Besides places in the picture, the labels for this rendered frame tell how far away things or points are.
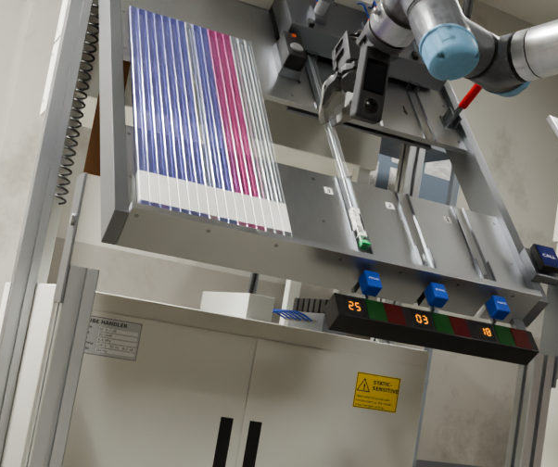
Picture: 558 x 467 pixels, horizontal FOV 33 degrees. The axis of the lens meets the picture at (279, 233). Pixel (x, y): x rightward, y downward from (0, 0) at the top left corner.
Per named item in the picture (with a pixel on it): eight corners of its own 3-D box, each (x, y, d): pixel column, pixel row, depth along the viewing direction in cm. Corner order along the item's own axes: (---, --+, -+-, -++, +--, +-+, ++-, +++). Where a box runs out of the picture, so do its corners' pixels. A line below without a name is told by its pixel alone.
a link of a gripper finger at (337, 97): (320, 103, 164) (348, 68, 157) (323, 129, 160) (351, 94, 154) (304, 97, 162) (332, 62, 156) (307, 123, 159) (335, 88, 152)
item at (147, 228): (517, 326, 151) (543, 296, 147) (115, 246, 127) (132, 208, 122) (514, 320, 152) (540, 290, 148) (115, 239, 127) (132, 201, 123)
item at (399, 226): (524, 309, 151) (535, 296, 149) (120, 225, 126) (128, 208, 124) (488, 226, 164) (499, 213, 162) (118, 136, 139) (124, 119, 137)
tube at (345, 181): (366, 251, 140) (370, 246, 139) (358, 249, 139) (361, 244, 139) (310, 57, 176) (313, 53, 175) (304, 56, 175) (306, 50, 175)
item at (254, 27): (453, 169, 178) (467, 149, 175) (111, 77, 153) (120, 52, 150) (412, 68, 201) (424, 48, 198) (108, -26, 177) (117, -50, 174)
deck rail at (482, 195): (527, 327, 152) (550, 303, 148) (517, 325, 151) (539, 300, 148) (419, 71, 202) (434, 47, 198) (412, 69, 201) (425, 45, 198)
